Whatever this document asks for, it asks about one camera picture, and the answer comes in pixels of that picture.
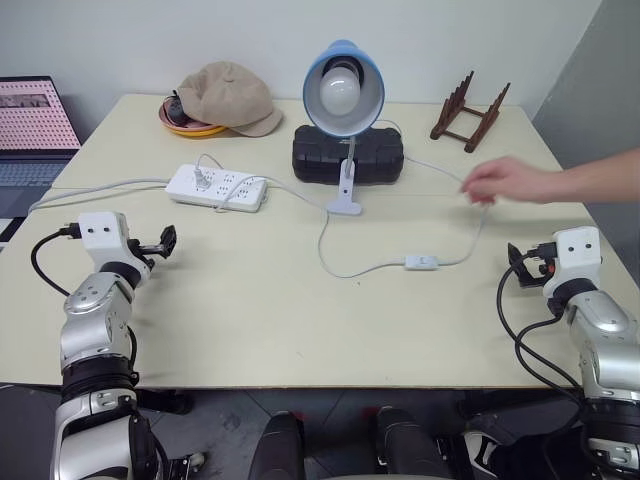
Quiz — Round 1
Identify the yellow and pink bowl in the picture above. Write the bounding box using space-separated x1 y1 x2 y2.
158 99 229 139

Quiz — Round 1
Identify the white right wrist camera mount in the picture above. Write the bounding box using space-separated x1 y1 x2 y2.
542 226 602 297

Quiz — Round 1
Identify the white power strip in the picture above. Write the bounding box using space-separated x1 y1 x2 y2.
165 163 269 214

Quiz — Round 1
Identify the blue clip desk lamp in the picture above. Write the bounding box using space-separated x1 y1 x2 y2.
301 39 387 217

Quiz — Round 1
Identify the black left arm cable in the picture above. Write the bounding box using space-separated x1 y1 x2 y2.
30 224 83 297

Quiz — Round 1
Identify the beige cloth cap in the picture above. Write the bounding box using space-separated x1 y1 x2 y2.
175 60 284 138

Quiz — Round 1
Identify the small black object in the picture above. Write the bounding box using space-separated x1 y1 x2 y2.
167 89 189 127

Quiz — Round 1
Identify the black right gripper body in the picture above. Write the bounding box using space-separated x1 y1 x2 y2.
521 241 558 282

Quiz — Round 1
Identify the brown wooden rack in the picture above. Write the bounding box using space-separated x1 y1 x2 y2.
429 69 512 154

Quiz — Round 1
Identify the dark rounded shape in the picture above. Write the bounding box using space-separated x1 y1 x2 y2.
248 410 307 480
374 405 454 480

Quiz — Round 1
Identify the white light bulb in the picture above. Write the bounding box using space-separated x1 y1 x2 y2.
319 66 363 116

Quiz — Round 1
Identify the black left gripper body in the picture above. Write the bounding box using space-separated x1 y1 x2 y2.
127 238 164 274

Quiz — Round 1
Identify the laptop with pink screen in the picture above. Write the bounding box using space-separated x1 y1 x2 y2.
0 75 84 221

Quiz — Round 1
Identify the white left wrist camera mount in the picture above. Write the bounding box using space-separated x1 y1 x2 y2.
78 211 132 265

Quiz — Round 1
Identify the person's bare hand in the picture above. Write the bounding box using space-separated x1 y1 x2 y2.
458 155 554 207

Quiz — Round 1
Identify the white power strip cable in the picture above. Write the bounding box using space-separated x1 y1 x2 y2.
28 178 171 212

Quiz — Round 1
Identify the white inline cord switch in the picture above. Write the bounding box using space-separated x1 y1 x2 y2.
403 253 438 273

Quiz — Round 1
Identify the white lamp power cable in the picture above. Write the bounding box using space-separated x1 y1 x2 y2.
192 118 489 279

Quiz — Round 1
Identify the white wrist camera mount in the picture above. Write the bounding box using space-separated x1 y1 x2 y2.
542 226 602 297
78 211 132 265

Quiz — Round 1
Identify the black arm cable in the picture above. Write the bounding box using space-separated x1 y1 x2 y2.
496 266 597 451
30 224 83 297

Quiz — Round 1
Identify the black plastic case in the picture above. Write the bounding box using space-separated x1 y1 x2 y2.
291 124 406 186

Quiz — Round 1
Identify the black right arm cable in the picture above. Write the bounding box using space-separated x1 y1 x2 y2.
496 266 597 451

